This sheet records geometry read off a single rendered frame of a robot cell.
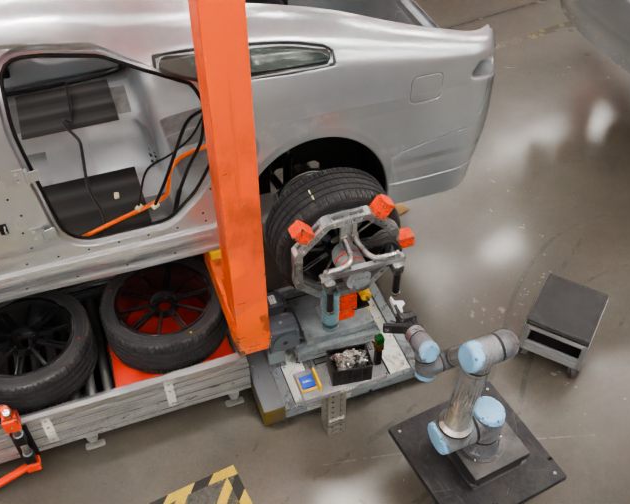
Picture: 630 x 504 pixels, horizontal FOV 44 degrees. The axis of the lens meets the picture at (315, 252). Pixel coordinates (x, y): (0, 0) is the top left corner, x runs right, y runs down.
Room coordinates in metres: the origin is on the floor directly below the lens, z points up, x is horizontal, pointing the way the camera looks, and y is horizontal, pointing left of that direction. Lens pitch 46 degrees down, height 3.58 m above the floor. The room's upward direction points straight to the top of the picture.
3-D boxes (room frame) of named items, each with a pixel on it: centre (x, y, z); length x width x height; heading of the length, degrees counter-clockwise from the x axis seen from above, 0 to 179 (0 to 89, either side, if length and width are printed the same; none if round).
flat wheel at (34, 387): (2.40, 1.47, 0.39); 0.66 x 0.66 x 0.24
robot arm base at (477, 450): (1.86, -0.76, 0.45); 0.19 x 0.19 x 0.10
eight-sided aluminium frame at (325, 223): (2.62, -0.15, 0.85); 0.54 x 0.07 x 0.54; 110
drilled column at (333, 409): (2.18, -0.09, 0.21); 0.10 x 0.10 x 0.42; 20
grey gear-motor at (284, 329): (2.69, 0.23, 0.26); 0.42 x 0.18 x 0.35; 20
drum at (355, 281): (2.55, -0.17, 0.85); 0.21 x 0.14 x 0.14; 20
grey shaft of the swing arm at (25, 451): (1.93, 1.41, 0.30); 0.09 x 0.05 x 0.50; 110
